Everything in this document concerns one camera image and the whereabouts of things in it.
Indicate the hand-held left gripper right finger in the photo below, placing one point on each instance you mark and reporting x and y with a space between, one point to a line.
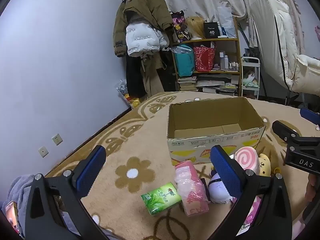
223 172

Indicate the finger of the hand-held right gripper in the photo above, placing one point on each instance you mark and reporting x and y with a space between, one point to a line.
283 130
311 117

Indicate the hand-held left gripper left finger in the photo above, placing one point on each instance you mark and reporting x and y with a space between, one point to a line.
91 172

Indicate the purple and white plush doll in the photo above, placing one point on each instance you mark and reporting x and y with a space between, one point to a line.
218 188

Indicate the pink swirl plush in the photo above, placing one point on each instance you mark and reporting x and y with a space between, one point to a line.
246 158

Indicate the pink tissue pack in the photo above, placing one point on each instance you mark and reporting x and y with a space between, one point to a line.
192 187

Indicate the yellow plush toy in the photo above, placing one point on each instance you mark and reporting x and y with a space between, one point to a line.
265 165

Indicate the printed cardboard box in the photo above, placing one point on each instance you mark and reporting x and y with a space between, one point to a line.
190 145

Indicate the green tissue pack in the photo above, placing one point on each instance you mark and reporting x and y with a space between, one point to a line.
162 198

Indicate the person's right hand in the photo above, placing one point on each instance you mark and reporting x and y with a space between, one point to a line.
312 186

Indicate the cream folded quilt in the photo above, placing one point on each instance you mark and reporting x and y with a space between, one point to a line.
308 75

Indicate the pink plush toy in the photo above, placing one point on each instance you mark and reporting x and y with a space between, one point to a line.
255 212

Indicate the beige flower blanket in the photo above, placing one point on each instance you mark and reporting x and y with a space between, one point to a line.
140 140

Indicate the white trolley cart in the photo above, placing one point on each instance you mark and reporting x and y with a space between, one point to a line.
250 80

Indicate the grey fleece cloth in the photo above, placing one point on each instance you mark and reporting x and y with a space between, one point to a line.
17 187

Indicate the pile of snack bags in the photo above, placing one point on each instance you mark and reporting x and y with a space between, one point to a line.
128 95

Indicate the wooden shelf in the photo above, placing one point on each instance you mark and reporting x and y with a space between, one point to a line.
237 55

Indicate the stack of books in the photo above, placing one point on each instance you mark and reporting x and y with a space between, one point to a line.
207 85

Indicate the row of cosmetic bottles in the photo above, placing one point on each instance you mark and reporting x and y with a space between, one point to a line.
226 61

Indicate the smartphone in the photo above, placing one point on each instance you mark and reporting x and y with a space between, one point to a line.
11 215

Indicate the white duvet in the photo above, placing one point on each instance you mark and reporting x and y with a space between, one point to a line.
270 25

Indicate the black hanging trousers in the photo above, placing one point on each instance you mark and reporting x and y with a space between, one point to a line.
133 80

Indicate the red patterned bag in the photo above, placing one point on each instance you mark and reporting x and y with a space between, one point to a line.
203 58

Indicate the beige hanging trousers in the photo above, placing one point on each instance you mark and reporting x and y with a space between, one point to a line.
152 77

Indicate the teal bag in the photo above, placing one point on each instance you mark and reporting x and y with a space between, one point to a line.
184 61

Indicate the black carton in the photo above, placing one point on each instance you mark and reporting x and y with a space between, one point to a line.
211 31

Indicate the white plastic bag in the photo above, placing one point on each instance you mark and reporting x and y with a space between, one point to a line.
226 21

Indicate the blonde wig head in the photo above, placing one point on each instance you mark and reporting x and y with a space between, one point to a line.
196 26

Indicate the white puffer jacket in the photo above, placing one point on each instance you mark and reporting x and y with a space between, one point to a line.
142 38

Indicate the dark floral bag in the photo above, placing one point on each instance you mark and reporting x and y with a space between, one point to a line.
181 27

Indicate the brown hooded jacket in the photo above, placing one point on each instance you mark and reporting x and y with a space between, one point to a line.
150 7

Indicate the white wall socket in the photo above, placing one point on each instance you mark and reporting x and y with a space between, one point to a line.
43 151
57 139

